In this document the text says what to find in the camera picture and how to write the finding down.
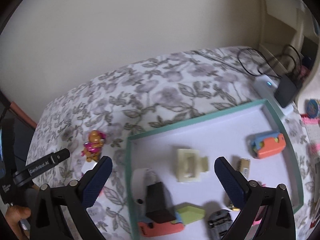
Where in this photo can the pink foam piece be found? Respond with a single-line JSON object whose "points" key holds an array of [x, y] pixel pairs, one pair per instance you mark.
{"points": [[153, 229]]}

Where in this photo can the white tape roll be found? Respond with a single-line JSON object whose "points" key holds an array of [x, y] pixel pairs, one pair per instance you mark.
{"points": [[140, 180]]}

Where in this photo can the brown pink dog figurine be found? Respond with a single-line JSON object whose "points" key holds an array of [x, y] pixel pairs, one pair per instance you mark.
{"points": [[93, 147]]}

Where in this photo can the white eraser block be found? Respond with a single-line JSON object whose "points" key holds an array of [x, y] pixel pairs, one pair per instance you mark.
{"points": [[88, 166]]}

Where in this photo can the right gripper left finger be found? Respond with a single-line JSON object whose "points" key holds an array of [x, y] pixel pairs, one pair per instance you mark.
{"points": [[48, 221]]}

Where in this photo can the round blue sticker badge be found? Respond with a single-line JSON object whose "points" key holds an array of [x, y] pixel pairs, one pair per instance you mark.
{"points": [[313, 108]]}

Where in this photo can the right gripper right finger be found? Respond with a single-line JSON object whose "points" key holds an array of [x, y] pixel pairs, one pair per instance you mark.
{"points": [[278, 219]]}

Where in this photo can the green foam piece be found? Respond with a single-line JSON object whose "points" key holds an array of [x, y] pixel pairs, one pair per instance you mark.
{"points": [[189, 213]]}

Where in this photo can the cream plastic holder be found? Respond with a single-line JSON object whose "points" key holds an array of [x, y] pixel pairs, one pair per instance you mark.
{"points": [[190, 165]]}

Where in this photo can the person hand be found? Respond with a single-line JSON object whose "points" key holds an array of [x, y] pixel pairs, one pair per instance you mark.
{"points": [[13, 215]]}

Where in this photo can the floral purple blanket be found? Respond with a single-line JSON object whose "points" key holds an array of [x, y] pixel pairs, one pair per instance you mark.
{"points": [[141, 96]]}

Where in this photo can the white power bank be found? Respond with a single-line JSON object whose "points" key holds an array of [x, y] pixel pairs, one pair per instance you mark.
{"points": [[266, 89]]}

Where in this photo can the black block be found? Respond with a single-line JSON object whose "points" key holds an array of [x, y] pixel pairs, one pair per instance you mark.
{"points": [[159, 206]]}

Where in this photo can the teal white box tray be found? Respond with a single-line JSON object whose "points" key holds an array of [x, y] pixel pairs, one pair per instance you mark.
{"points": [[227, 133]]}

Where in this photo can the cream wooden shelf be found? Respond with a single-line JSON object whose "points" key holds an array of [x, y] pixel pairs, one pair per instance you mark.
{"points": [[282, 32]]}

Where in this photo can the orange blue foam toy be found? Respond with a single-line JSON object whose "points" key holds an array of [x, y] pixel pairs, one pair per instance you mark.
{"points": [[266, 144]]}

